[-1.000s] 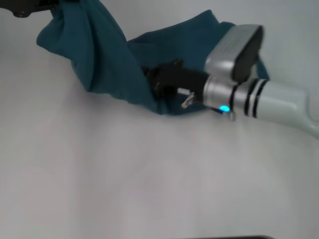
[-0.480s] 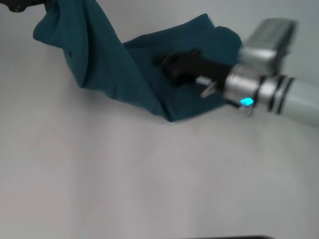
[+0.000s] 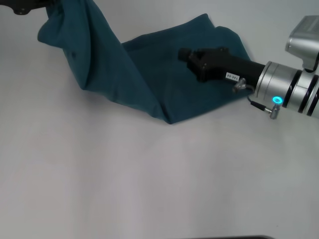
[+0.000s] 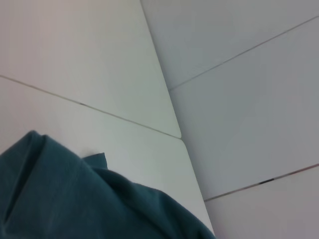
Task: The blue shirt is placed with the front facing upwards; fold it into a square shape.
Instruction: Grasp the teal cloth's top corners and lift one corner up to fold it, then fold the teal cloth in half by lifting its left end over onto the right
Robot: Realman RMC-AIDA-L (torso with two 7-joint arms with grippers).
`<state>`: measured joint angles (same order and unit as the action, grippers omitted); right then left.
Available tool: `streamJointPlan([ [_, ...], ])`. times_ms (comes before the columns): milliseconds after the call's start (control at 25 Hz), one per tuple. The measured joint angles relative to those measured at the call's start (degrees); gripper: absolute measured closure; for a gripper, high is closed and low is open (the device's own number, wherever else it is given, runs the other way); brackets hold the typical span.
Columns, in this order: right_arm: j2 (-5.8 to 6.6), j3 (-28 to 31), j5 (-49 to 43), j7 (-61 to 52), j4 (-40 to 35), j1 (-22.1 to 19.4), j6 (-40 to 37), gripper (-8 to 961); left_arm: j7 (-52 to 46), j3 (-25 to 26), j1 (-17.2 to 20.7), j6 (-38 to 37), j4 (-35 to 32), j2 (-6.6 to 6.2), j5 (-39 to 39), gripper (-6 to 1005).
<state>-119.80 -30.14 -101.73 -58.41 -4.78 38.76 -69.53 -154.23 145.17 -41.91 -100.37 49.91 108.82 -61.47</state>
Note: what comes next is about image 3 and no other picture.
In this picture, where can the teal t-shirt with pink print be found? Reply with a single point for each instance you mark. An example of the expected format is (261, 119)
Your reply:
(149, 74)

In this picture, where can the metal right gripper connector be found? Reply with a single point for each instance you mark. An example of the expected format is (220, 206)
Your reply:
(239, 85)

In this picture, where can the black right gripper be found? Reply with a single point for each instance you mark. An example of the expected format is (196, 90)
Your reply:
(224, 67)

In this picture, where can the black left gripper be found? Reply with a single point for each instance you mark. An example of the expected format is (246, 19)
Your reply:
(25, 6)

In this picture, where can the white camera on stand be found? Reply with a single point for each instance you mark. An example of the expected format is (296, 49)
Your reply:
(304, 42)

